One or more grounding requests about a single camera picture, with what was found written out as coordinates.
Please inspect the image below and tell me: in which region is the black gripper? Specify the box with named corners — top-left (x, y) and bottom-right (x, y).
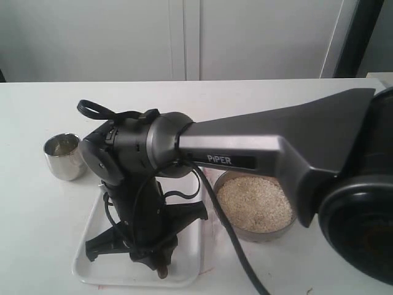
top-left (85, 177), bottom-right (208, 270)

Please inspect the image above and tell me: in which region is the brown wooden spoon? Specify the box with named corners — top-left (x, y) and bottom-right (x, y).
top-left (156, 249), bottom-right (168, 279)

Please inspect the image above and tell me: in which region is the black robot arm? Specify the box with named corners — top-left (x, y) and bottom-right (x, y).
top-left (77, 88), bottom-right (392, 294)

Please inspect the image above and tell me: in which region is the steel bowl of rice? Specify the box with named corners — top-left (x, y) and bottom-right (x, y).
top-left (214, 171), bottom-right (297, 243)

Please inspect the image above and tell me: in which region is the steel cup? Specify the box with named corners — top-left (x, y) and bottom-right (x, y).
top-left (43, 133), bottom-right (87, 181)

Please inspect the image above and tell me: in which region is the white rectangular plastic tray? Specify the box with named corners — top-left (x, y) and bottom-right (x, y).
top-left (72, 175), bottom-right (208, 288)

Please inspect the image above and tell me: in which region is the white cabinet with doors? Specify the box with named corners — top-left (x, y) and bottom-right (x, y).
top-left (1, 1), bottom-right (359, 82)

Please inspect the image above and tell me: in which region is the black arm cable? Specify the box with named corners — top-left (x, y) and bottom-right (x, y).
top-left (76, 98), bottom-right (271, 295)

